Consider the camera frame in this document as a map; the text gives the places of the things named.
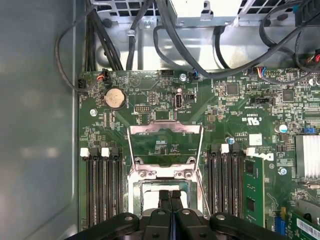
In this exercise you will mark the round coin battery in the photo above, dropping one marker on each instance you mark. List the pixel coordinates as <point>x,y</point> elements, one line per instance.
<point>115,98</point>

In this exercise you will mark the green expansion card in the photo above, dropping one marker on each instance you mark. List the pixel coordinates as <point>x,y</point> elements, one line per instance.
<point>307,220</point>

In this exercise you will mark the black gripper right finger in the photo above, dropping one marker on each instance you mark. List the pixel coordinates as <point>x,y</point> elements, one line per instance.
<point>190,225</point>

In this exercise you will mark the green motherboard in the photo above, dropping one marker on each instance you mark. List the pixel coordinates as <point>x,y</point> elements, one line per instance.
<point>200,107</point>

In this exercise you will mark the black PC case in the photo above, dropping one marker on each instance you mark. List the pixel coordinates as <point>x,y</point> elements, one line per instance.
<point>37,100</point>

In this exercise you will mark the CPU socket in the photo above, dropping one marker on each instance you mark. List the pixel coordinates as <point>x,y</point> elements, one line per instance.
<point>131,197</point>

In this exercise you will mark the silver board screw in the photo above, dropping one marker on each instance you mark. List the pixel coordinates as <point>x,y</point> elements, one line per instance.
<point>93,112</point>

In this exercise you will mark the metal drive cage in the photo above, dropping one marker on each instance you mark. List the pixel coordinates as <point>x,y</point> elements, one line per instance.
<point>195,17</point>

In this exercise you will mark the metal socket cover frame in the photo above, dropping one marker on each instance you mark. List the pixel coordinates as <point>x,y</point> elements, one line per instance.
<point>150,130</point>

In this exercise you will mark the green RAM stick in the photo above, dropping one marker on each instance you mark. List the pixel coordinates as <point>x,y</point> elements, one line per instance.
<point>253,187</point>

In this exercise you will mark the silver finned heatsink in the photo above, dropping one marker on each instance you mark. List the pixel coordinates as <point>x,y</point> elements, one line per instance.
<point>307,157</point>

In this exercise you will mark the internal USB port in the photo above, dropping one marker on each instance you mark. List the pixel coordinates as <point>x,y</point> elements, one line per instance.
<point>178,101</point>

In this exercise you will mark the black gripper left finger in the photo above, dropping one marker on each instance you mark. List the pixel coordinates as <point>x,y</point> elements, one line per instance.
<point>155,225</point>

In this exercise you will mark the silver CPU plate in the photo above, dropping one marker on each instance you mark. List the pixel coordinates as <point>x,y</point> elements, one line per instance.
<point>151,200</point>

